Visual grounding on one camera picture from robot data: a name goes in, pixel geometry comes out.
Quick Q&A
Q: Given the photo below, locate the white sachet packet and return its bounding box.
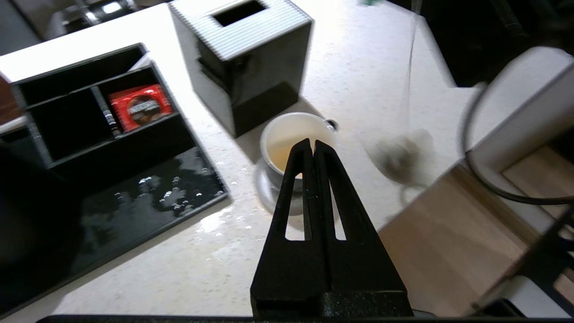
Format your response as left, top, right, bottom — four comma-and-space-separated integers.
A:
128, 54, 152, 72

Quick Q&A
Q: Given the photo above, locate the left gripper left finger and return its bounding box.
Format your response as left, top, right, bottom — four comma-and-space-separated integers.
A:
250, 138, 330, 317

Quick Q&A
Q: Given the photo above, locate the black electric kettle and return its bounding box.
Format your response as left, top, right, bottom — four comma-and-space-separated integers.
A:
0, 143, 85, 290

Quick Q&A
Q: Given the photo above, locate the black cup white inside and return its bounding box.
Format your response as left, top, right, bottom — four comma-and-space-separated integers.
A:
259, 112, 338, 191

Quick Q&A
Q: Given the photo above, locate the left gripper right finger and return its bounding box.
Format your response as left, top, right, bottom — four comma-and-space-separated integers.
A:
314, 140, 413, 317

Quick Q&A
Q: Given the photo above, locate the pyramid tea bag with string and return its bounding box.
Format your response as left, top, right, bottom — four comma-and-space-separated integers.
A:
359, 0, 436, 188

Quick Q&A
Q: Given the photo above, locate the black tissue box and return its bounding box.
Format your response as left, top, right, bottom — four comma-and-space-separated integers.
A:
168, 0, 313, 139

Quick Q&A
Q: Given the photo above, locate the black serving tray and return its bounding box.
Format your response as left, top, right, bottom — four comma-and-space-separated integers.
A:
0, 146, 230, 314

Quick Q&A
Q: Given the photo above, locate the white saucer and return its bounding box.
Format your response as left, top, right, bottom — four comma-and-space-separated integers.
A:
254, 158, 342, 217

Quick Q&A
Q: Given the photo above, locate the white and black robot base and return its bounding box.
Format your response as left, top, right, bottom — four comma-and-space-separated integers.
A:
466, 45, 574, 317

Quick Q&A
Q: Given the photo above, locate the red sachet packet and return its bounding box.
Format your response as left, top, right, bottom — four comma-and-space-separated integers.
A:
109, 84, 174, 132

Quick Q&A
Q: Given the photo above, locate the black compartment organizer box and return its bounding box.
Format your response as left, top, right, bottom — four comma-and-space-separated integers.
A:
11, 43, 199, 182

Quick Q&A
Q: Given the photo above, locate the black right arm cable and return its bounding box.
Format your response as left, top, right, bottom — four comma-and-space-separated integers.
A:
461, 83, 574, 206

